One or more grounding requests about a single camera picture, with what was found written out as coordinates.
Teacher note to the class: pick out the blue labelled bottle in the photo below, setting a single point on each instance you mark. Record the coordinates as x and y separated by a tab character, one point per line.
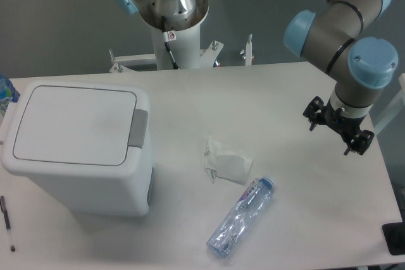
8	94

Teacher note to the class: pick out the white metal frame bracket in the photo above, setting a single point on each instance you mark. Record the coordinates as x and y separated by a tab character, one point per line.
120	64

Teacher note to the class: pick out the white trash can lid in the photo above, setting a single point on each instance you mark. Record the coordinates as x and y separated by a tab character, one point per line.
75	125

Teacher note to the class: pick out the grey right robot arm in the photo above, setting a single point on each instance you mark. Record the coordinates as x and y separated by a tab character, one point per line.
362	67

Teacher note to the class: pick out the crumpled white paper wrapper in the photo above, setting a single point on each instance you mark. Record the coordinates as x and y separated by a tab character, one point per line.
222	161

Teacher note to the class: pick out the black pen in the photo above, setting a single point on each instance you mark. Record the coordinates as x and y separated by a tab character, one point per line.
8	225

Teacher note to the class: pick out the white plastic trash can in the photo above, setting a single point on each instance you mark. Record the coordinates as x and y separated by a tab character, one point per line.
121	190

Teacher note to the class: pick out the black device at edge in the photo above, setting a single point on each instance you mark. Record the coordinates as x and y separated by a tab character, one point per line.
394	237

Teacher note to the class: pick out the grey lid push button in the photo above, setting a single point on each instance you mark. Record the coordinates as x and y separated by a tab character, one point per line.
138	128

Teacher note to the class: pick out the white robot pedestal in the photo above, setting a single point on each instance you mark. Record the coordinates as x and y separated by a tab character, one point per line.
175	31

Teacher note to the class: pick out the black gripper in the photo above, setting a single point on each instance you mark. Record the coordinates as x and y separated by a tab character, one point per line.
357	140

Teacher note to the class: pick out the clear plastic water bottle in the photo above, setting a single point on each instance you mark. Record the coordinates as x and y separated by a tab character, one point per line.
241	217

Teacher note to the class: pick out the white upright clamp post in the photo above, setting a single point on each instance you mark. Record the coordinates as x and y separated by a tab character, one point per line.
247	53

